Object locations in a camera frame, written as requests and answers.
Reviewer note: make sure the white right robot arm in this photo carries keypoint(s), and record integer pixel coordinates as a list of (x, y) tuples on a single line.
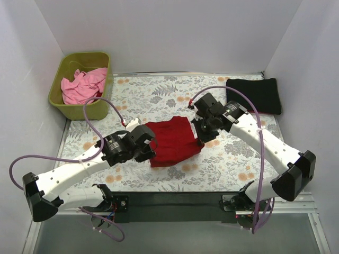
[(295, 169)]

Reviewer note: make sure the green plastic bin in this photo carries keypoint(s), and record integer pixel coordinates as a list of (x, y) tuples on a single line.
[(84, 61)]

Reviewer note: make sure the red garment in bin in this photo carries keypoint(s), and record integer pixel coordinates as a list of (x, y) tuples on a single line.
[(98, 95)]

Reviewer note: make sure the aluminium frame rail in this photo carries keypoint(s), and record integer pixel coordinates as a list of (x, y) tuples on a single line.
[(294, 227)]

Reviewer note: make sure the red t shirt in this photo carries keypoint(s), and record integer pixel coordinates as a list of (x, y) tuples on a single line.
[(174, 142)]

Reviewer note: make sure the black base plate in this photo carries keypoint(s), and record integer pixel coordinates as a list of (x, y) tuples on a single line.
[(175, 207)]

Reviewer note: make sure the pink crumpled t shirt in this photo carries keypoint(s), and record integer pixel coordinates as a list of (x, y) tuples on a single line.
[(85, 85)]

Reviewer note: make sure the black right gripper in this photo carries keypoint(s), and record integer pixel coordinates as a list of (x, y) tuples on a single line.
[(201, 133)]

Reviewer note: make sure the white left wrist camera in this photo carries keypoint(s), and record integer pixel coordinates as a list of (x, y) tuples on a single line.
[(133, 124)]

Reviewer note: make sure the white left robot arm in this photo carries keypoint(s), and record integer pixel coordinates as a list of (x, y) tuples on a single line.
[(50, 192)]

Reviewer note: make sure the folded black t shirt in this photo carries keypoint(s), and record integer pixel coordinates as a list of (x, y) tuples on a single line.
[(262, 93)]

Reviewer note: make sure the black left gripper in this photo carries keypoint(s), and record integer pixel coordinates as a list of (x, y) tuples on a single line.
[(148, 151)]

